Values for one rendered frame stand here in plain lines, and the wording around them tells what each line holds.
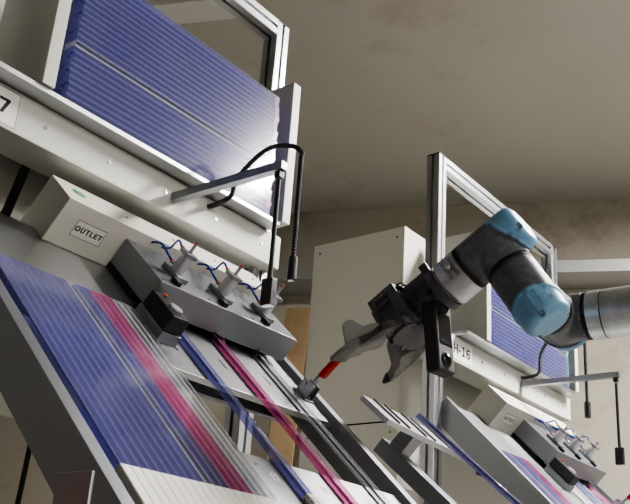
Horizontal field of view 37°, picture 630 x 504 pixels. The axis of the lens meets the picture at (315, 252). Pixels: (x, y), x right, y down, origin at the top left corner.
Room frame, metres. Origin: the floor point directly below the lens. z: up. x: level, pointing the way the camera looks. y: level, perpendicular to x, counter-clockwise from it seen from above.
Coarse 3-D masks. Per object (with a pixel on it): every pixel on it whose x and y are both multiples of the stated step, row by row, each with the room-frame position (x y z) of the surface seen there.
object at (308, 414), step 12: (264, 360) 1.60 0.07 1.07; (276, 372) 1.58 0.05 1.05; (288, 396) 1.56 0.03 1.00; (300, 408) 1.54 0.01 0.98; (312, 420) 1.52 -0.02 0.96; (324, 432) 1.51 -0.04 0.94; (336, 444) 1.49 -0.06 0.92; (348, 456) 1.48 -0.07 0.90; (360, 468) 1.48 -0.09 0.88; (360, 480) 1.46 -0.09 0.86; (372, 492) 1.45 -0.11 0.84
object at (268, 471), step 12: (252, 456) 1.25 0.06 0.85; (264, 468) 1.25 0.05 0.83; (276, 468) 1.27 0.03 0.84; (264, 480) 1.22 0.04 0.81; (276, 480) 1.24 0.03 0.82; (312, 480) 1.33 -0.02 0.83; (324, 480) 1.36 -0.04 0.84; (276, 492) 1.21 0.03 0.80; (288, 492) 1.24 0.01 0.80; (312, 492) 1.30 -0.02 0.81; (324, 492) 1.32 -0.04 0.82; (336, 492) 1.35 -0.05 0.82; (360, 492) 1.43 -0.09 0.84; (384, 492) 1.50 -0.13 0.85
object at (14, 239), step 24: (0, 216) 1.31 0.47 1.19; (0, 240) 1.24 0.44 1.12; (24, 240) 1.30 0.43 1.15; (48, 264) 1.29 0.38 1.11; (72, 264) 1.36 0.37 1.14; (96, 264) 1.44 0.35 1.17; (96, 288) 1.35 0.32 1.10; (120, 288) 1.42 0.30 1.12; (192, 336) 1.48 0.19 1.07; (192, 360) 1.39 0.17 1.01; (216, 360) 1.46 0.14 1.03; (240, 360) 1.54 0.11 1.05; (192, 384) 1.44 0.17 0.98; (240, 384) 1.45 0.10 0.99; (264, 384) 1.53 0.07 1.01; (288, 384) 1.62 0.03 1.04; (264, 408) 1.58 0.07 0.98; (288, 408) 1.51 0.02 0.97; (312, 408) 1.60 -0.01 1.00
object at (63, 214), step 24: (48, 192) 1.36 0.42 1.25; (72, 192) 1.35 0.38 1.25; (24, 216) 1.39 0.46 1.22; (48, 216) 1.35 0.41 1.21; (72, 216) 1.35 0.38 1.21; (96, 216) 1.37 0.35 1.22; (120, 216) 1.43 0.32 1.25; (48, 240) 1.36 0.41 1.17; (72, 240) 1.39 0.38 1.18; (96, 240) 1.41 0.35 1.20; (120, 240) 1.43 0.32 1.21; (144, 240) 1.45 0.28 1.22; (168, 240) 1.51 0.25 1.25; (192, 264) 1.55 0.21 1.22; (216, 264) 1.60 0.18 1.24; (240, 288) 1.65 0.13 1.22
